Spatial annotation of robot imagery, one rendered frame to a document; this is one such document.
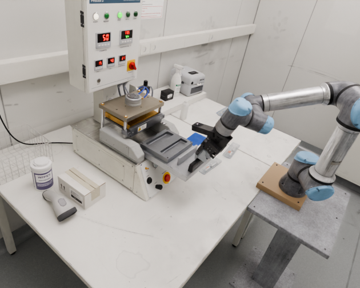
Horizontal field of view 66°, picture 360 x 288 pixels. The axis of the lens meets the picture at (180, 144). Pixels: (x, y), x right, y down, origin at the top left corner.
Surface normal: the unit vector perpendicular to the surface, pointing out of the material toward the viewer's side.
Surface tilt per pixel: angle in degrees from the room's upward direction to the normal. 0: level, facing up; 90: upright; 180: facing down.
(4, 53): 90
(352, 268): 0
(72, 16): 90
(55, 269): 0
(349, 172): 90
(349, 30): 90
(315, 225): 0
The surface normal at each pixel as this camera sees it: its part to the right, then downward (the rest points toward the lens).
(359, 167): -0.60, 0.37
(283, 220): 0.15, -0.82
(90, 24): 0.80, 0.43
